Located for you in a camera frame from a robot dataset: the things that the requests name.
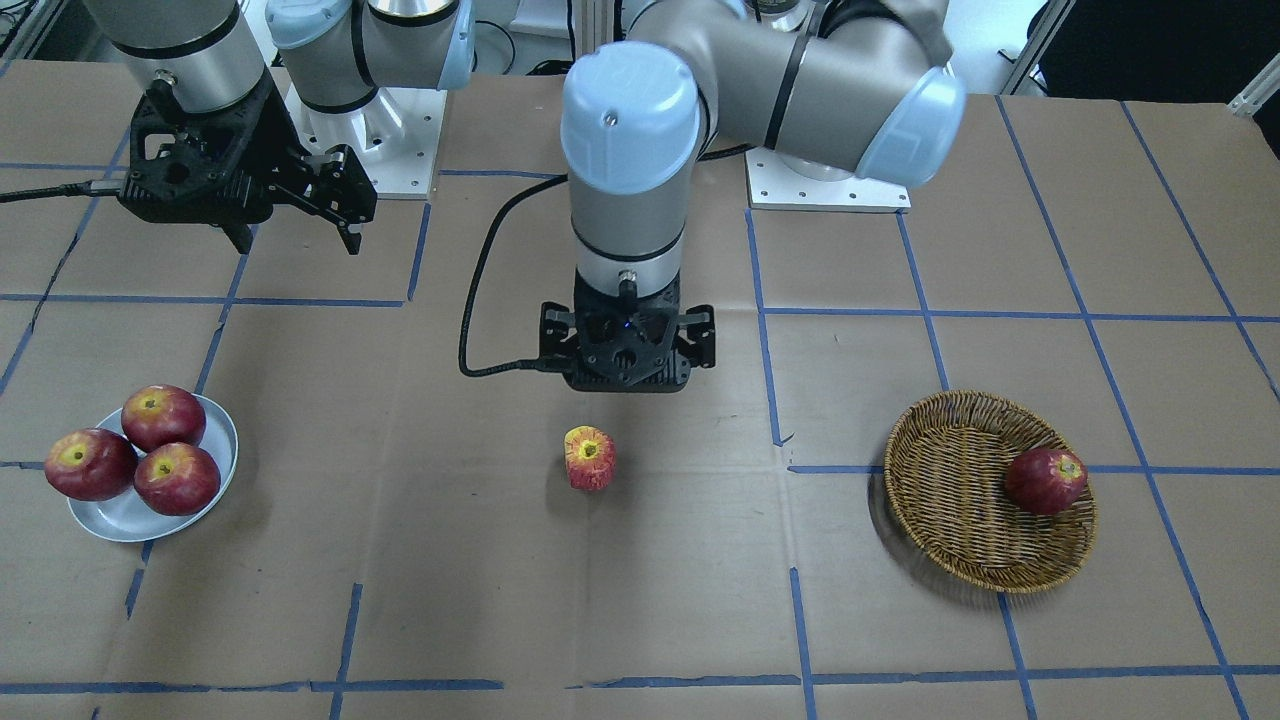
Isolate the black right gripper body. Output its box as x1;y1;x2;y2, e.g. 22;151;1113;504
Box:
116;68;332;225

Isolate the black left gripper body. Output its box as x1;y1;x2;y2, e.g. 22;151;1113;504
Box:
538;275;716;393

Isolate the red yellow cut apple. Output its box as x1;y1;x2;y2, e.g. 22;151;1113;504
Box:
563;425;616;492

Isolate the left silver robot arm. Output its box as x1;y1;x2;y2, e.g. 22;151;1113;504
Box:
529;1;966;393

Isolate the red apple on plate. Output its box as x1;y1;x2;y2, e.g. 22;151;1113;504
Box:
44;427;140;502
120;384;207;452
133;442;221;518

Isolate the light blue plate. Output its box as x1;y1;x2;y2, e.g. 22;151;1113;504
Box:
67;395;241;543

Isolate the round wicker basket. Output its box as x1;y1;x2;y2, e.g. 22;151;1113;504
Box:
883;389;1100;594

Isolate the dark red apple in basket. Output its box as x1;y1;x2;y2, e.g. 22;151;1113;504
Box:
1004;447;1089;516

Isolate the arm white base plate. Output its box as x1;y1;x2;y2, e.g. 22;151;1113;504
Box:
285;88;449;201
746;149;913;214

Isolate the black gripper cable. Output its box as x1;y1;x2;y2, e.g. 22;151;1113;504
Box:
458;172;571;379

